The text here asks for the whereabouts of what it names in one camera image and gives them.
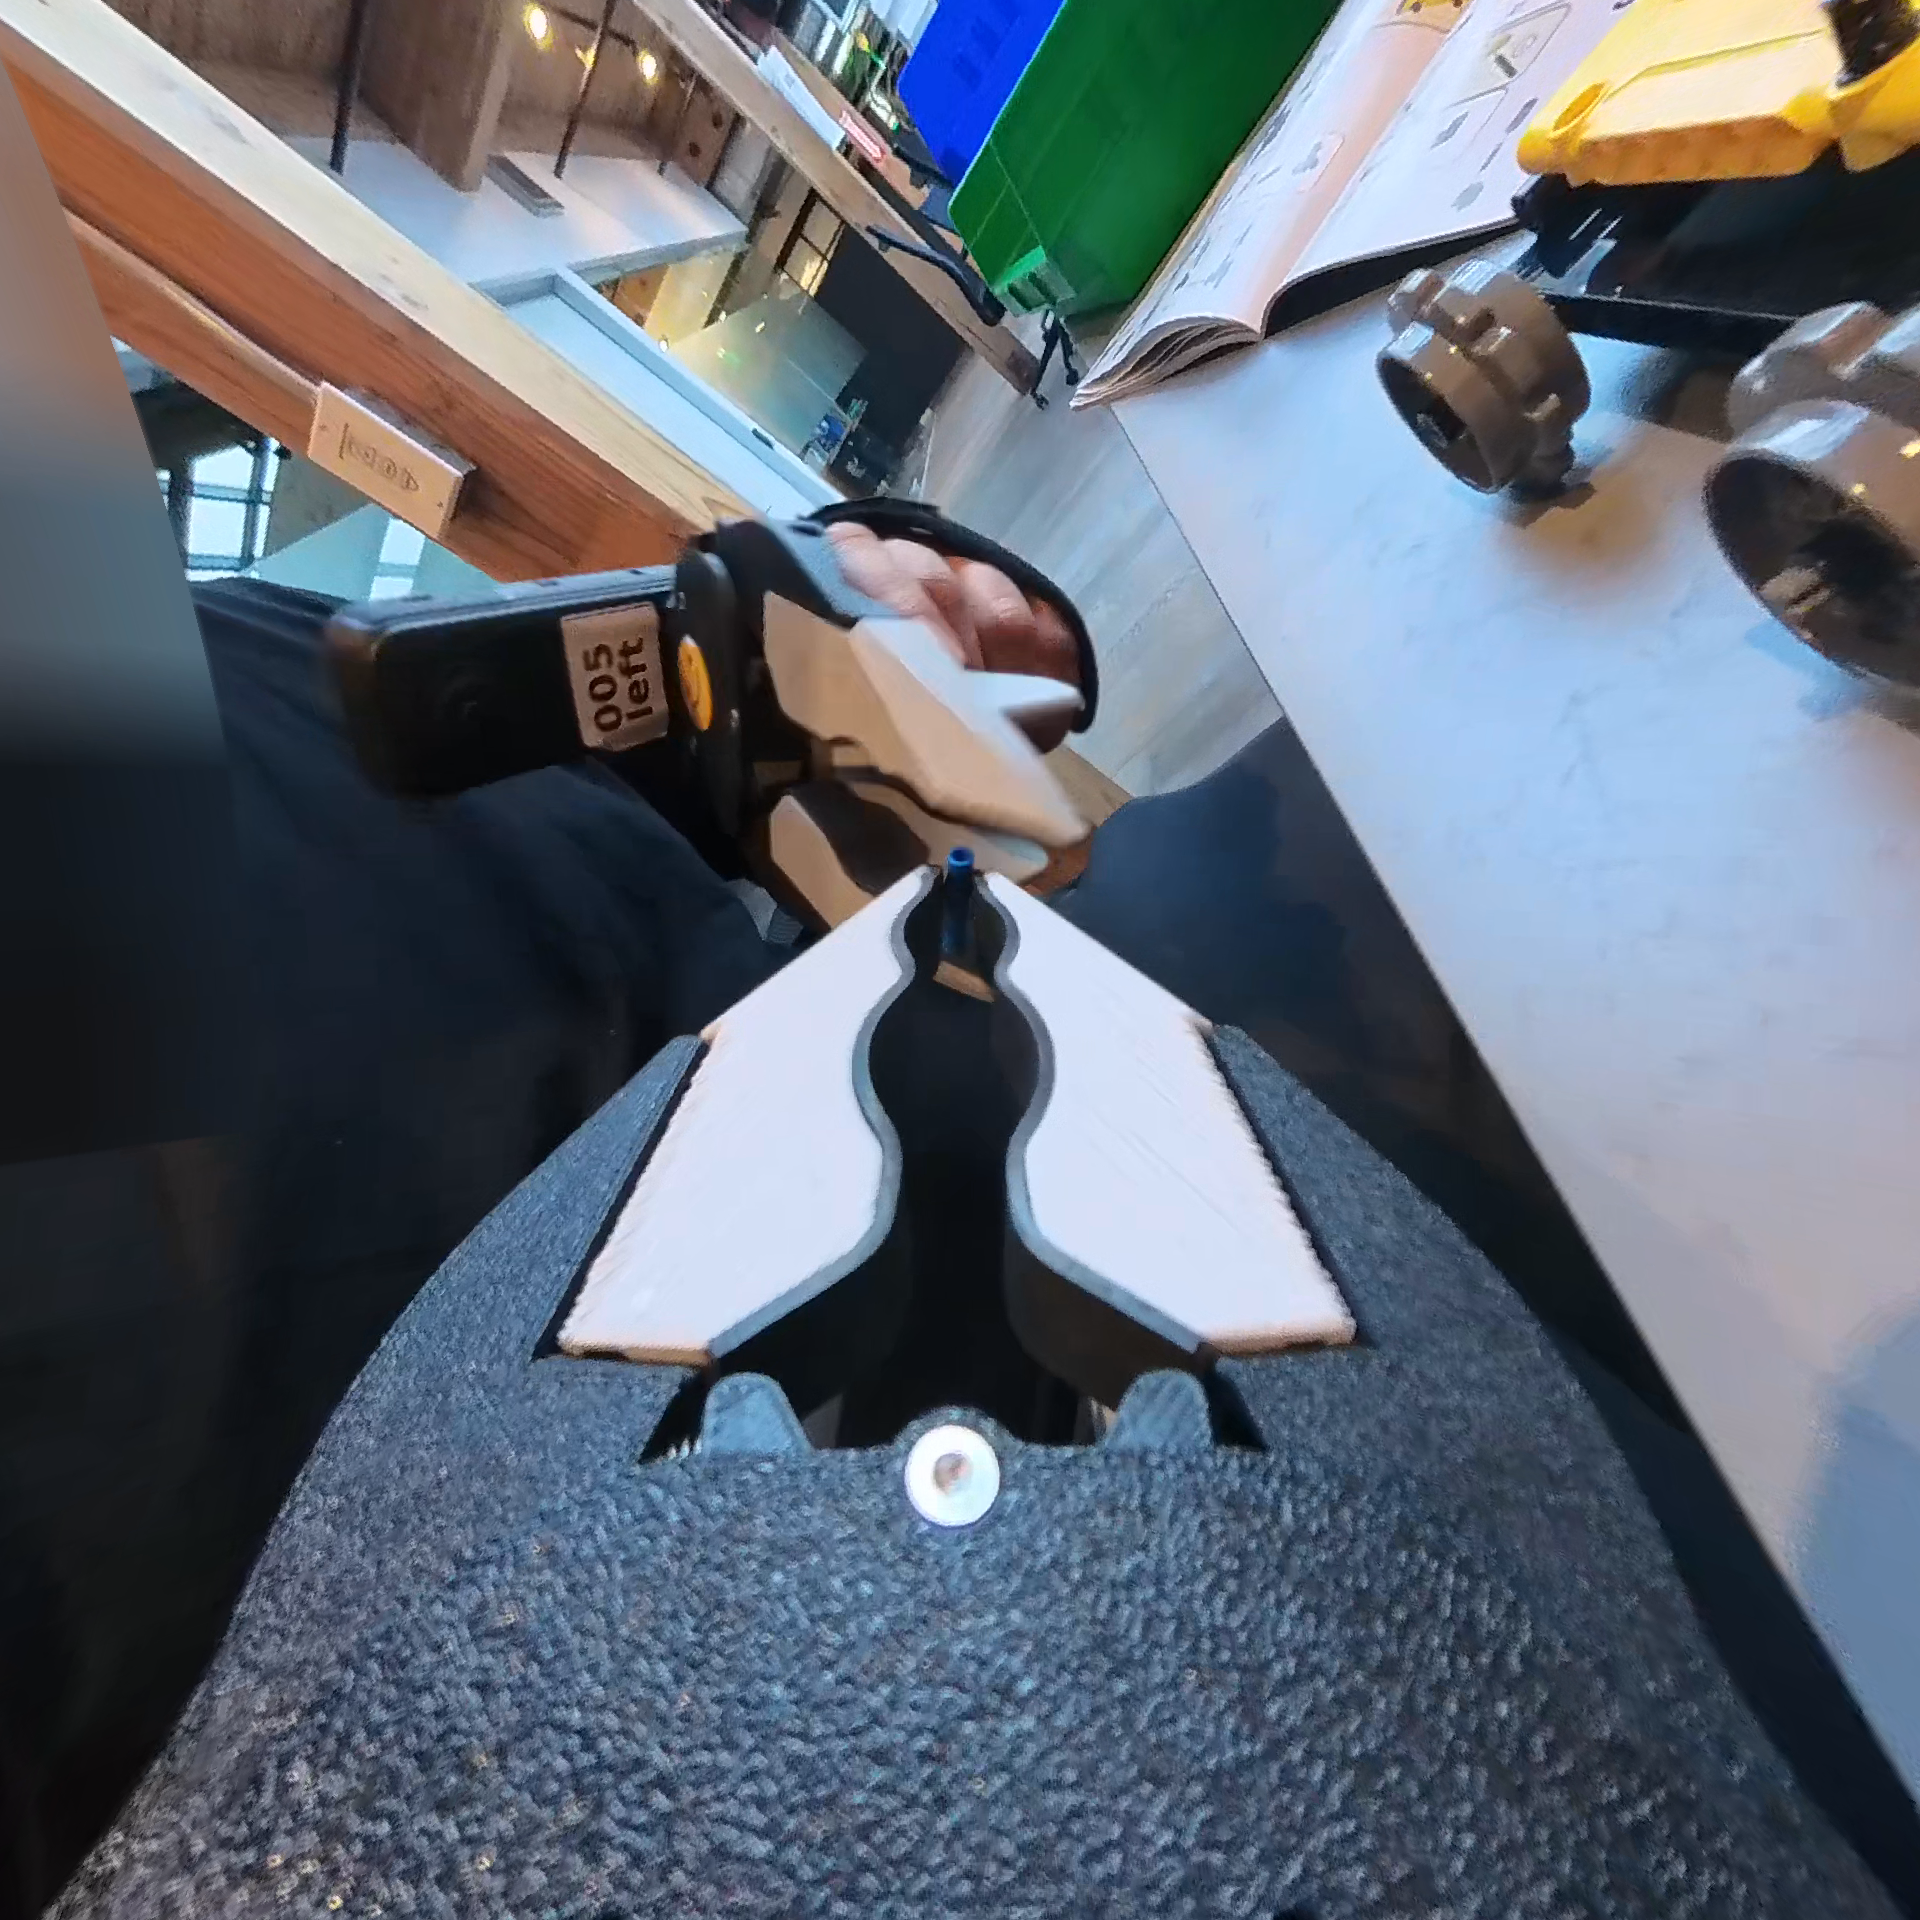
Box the blue plastic bin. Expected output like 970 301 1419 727
893 0 1070 192

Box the wooden ceiling beam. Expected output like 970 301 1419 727
0 13 758 586

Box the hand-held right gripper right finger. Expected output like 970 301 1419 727
978 872 1361 1360

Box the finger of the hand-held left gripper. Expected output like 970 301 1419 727
768 791 1099 941
761 591 1097 854

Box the yellow toy vehicle model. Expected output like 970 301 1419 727
1371 0 1920 695

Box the person's left hand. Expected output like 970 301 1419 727
826 522 1089 682

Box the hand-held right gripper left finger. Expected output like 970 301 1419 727
556 866 936 1369

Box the green box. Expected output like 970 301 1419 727
944 0 1346 320

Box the person's left forearm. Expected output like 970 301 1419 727
188 576 812 1202

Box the white instruction booklet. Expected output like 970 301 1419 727
1070 0 1584 414

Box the small pale label plate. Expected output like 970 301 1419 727
305 379 482 530

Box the person's dark torso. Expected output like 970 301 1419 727
0 750 706 1920

